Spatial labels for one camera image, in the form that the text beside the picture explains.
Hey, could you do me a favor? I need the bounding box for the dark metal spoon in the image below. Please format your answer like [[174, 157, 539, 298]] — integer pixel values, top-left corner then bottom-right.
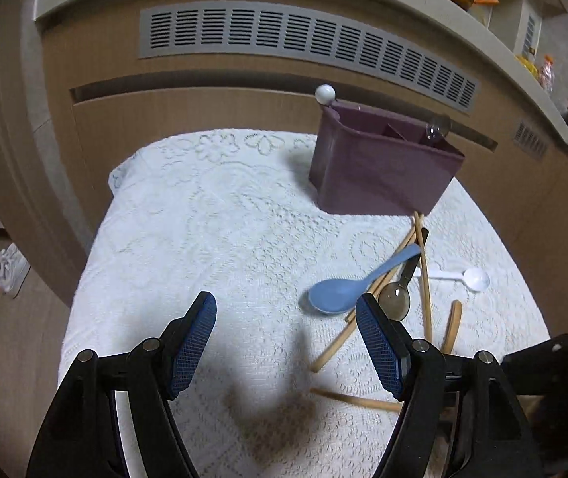
[[378, 255, 420, 321]]

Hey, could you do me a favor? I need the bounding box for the purple plastic utensil caddy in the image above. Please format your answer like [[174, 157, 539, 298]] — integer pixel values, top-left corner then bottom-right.
[[309, 102, 464, 216]]

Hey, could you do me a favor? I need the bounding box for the wooden spoon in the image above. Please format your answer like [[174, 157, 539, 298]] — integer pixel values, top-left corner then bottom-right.
[[442, 300, 463, 354]]

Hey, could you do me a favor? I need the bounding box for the orange drink bottle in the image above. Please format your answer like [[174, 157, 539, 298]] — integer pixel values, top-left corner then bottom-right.
[[538, 54, 554, 94]]

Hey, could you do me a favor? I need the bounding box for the white lace tablecloth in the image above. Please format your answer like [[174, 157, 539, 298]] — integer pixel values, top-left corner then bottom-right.
[[58, 128, 552, 478]]

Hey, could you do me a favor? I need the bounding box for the blue plastic spoon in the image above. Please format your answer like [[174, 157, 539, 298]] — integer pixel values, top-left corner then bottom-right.
[[308, 243, 421, 315]]

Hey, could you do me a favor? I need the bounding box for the metal spoon black handle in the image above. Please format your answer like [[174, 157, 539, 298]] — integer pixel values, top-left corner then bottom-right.
[[422, 114, 451, 146]]

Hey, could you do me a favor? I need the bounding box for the large grey vent grille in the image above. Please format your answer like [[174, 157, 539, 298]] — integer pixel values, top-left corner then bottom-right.
[[139, 0, 481, 114]]

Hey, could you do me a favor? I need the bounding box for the wooden chopstick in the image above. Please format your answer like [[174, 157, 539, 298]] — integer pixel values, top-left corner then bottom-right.
[[310, 227, 416, 372], [310, 387, 403, 413], [413, 212, 433, 342], [370, 263, 404, 301]]

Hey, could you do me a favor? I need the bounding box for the white plastic spoon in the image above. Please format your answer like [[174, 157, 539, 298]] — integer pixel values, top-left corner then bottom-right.
[[428, 268, 490, 292], [314, 84, 336, 106]]

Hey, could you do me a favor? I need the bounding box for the small grey vent grille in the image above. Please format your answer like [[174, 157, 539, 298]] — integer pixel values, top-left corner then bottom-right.
[[512, 122, 548, 160]]

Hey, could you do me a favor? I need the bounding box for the yellow container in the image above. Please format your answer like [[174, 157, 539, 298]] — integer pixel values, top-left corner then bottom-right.
[[516, 55, 539, 79]]

